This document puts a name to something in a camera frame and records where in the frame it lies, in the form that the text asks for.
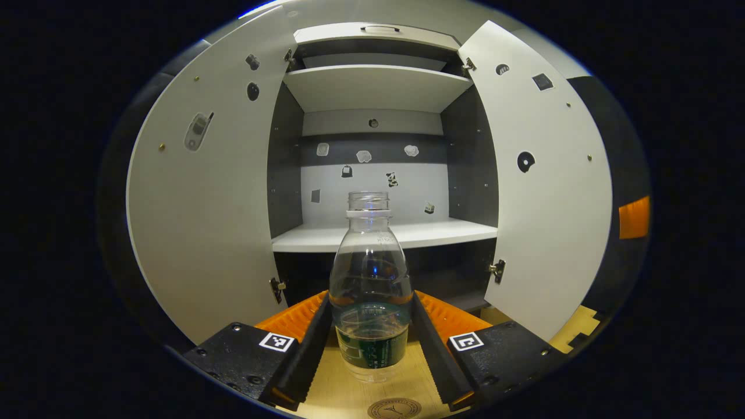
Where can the round brown coaster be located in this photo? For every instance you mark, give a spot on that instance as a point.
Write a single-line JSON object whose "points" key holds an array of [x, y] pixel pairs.
{"points": [[394, 409]]}

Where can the white cabinet drawer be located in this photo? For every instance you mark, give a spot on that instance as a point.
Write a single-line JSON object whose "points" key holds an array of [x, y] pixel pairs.
{"points": [[332, 36]]}

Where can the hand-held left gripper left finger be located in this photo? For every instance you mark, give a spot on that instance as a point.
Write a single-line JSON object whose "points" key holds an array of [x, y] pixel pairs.
{"points": [[305, 355]]}

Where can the ceiling light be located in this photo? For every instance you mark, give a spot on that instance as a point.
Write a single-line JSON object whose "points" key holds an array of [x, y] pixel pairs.
{"points": [[256, 9]]}

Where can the clear plastic bottle green label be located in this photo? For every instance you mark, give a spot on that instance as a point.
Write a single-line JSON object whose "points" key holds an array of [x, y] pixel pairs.
{"points": [[371, 279]]}

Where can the white and grey cabinet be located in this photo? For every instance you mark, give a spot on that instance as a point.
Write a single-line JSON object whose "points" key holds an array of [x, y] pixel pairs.
{"points": [[407, 233]]}

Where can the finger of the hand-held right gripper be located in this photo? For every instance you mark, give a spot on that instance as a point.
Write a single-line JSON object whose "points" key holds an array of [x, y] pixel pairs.
{"points": [[634, 218]]}

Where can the white cabinet door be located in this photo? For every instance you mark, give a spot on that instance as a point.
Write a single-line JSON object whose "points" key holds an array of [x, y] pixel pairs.
{"points": [[553, 233], [192, 203]]}

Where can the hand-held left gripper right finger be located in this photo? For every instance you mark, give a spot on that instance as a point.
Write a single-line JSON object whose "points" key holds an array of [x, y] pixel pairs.
{"points": [[436, 355]]}

